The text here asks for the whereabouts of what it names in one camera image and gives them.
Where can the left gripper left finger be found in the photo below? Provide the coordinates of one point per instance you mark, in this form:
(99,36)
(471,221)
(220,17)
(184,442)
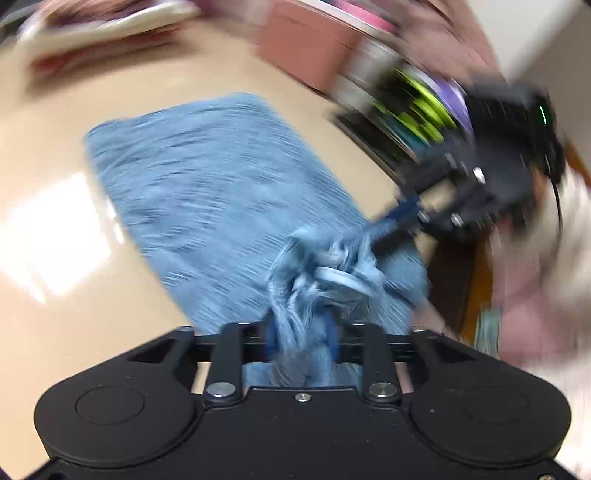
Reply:
(271,335)

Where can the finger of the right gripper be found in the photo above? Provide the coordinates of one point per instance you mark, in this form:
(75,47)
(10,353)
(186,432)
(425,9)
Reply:
(389,238)
(405,213)

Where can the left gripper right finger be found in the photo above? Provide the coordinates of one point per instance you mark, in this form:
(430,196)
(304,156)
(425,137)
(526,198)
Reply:
(332,334)

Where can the blue textured knit garment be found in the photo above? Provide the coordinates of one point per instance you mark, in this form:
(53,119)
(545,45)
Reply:
(241,221)

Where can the black laptop on table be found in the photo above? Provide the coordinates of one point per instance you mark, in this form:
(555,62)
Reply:
(397,112)

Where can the salmon pink storage box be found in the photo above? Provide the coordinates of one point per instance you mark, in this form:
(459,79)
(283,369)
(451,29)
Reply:
(310,45)

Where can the red patterned folded cloth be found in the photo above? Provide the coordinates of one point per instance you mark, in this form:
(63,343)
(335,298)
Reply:
(55,64)

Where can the white folded cloth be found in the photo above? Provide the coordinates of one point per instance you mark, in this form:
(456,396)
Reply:
(35,32)

